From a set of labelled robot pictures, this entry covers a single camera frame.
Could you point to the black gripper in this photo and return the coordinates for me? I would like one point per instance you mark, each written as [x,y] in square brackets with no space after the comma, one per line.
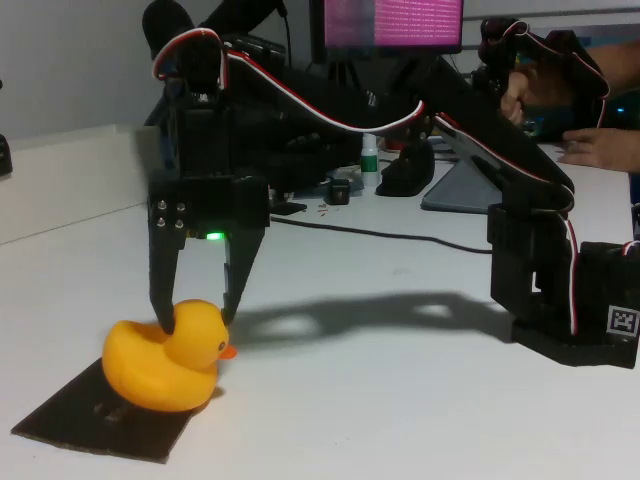
[207,205]

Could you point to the yellow rubber duck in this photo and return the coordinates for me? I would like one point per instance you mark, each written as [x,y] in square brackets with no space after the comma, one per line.
[150,370]

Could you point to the black leader arm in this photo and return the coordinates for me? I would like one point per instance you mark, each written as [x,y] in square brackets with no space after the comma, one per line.
[565,50]

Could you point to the person's bare forearm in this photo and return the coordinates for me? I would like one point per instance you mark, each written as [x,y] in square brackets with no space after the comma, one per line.
[625,65]

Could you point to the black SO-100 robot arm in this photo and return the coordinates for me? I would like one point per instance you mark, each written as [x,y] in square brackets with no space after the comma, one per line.
[500,160]

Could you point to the black square card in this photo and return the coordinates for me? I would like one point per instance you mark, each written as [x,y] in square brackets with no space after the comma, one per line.
[65,425]

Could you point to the person's hand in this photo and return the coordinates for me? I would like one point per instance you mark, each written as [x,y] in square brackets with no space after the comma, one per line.
[517,95]
[605,150]

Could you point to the small black flat stand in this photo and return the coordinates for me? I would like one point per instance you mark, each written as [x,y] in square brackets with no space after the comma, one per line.
[289,208]

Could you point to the black electronic device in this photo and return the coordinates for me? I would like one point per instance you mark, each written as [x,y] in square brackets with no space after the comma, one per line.
[300,160]

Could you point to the small black cube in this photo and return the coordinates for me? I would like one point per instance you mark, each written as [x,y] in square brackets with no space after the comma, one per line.
[339,192]

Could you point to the white raised desk shelf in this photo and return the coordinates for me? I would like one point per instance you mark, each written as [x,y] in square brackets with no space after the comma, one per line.
[65,175]

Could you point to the small pale flat gadget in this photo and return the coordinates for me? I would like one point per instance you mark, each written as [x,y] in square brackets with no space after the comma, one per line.
[356,177]

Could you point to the small white spray bottle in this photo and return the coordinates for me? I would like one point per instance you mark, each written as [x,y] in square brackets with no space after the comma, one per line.
[370,170]

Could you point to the black vertical computer mouse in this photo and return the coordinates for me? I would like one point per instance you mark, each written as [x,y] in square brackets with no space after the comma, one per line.
[407,170]

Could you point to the blue desktop microphone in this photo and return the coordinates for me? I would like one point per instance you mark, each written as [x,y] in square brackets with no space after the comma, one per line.
[165,20]

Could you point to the grey flat laptop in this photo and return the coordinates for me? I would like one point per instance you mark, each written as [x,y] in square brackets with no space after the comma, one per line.
[460,190]

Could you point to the computer monitor pink text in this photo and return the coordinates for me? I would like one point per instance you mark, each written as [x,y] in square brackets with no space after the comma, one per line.
[400,20]

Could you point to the black white fiducial marker tag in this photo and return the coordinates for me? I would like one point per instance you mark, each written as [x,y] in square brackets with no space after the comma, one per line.
[622,321]

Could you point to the black object at frame edge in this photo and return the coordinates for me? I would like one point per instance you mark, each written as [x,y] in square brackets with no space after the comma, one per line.
[5,155]

